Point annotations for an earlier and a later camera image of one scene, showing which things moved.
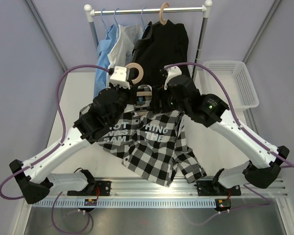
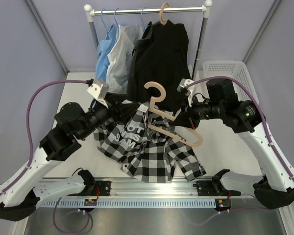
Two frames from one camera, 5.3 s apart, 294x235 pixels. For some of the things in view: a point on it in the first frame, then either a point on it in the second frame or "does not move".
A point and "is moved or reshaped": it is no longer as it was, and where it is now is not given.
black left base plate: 102,188 does not move
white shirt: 121,53 does not move
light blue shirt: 103,59 does not move
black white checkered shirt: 152,142 is moved or reshaped
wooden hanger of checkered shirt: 140,71 to 152,110
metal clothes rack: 90,12 does not move
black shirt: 159,46 does not move
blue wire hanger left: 101,16 does not move
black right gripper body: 168,104 to 193,115
